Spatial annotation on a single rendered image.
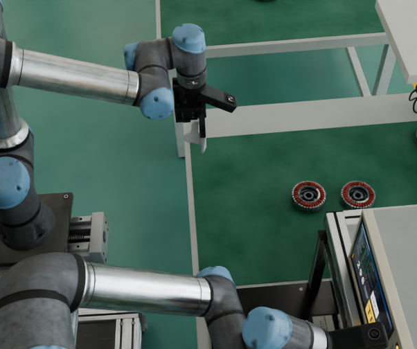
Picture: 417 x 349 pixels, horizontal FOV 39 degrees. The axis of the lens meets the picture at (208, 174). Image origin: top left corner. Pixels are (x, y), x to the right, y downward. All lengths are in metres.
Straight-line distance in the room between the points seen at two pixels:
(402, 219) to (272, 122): 1.01
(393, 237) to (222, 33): 1.54
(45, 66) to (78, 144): 2.03
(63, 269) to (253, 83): 2.65
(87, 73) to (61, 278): 0.49
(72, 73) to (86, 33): 2.69
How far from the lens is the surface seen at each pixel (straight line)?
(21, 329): 0.86
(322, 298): 1.79
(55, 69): 1.24
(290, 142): 2.15
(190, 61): 1.40
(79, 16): 4.09
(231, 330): 1.10
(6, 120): 1.50
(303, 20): 2.68
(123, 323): 2.37
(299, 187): 1.98
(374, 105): 2.33
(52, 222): 1.63
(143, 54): 1.38
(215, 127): 2.20
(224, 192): 2.00
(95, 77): 1.25
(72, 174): 3.12
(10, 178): 1.49
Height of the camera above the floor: 2.36
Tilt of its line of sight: 52 degrees down
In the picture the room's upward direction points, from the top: 3 degrees counter-clockwise
